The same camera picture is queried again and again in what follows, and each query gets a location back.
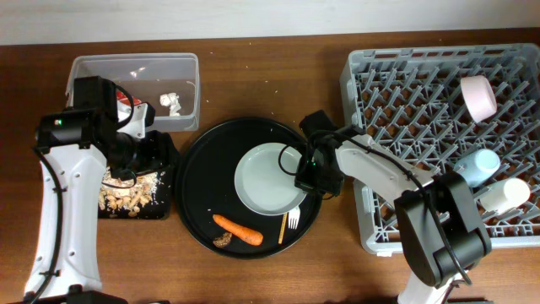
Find red snack wrapper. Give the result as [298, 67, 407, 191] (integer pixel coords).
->
[116, 90, 142, 106]

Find white plastic fork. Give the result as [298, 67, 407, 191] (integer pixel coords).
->
[288, 206, 300, 230]

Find grey plate with food scraps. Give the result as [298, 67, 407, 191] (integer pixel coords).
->
[234, 143, 306, 216]

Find wooden chopstick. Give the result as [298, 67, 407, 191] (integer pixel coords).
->
[278, 213, 289, 245]

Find white tissue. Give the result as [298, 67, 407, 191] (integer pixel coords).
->
[159, 93, 181, 117]

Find orange carrot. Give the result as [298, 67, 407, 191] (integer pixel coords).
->
[213, 214, 263, 246]

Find rice and shells pile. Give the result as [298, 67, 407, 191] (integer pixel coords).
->
[98, 167, 167, 219]

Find brown food scrap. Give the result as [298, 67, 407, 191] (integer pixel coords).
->
[213, 232, 233, 248]

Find blue plastic cup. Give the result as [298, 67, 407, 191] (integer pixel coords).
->
[453, 149, 500, 187]

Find white pink bowl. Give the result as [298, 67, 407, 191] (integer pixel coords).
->
[460, 75, 497, 122]

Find small white cup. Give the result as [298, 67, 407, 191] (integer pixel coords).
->
[479, 177, 531, 214]

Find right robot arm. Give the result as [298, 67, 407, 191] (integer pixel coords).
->
[294, 110, 492, 303]

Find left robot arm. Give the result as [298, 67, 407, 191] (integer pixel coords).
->
[24, 76, 165, 303]

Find grey dishwasher rack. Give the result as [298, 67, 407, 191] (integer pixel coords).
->
[340, 44, 539, 249]

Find clear plastic bin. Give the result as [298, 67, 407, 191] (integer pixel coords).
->
[66, 53, 201, 133]

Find black rectangular tray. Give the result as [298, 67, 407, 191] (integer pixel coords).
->
[96, 130, 181, 220]

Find round black tray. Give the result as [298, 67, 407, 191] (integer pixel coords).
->
[175, 117, 321, 259]

